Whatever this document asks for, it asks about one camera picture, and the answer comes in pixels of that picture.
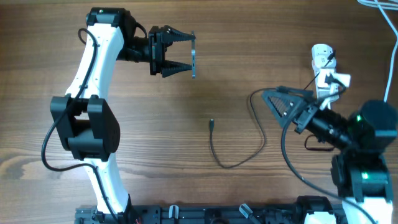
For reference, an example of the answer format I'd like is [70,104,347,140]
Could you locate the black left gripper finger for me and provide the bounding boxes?
[161,26,196,43]
[160,60,192,78]

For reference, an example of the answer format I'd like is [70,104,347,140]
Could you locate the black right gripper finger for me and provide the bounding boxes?
[262,91,308,128]
[276,86,315,101]

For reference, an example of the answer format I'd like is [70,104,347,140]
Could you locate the white power strip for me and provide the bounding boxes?
[312,44,339,98]

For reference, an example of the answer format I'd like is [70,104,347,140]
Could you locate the black USB charging cable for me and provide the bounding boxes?
[208,50,336,169]

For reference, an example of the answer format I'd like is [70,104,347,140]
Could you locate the Galaxy S25 smartphone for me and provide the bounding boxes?
[191,30,196,79]

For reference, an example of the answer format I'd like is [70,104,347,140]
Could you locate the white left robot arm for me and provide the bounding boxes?
[50,7,196,223]

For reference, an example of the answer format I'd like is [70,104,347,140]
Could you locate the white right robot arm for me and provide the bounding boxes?
[262,86,397,223]

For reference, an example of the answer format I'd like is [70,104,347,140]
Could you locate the white power strip cord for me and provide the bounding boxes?
[373,0,398,103]

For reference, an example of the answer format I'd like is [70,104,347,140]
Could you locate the white cables top corner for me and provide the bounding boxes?
[356,0,398,11]

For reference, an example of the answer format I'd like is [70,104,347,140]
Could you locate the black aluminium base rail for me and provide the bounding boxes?
[75,203,348,224]

